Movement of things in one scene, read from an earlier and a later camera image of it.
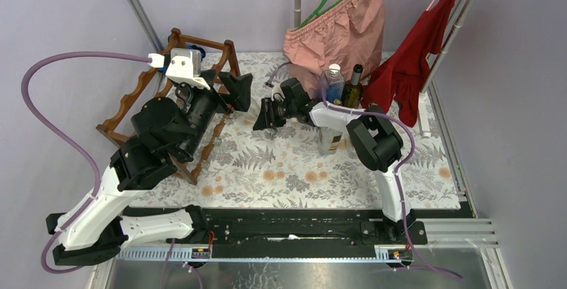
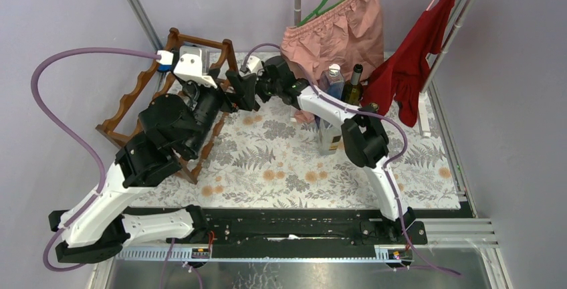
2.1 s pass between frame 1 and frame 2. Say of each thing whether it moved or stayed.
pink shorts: stayed
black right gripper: moved
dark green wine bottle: stayed
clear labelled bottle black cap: stayed
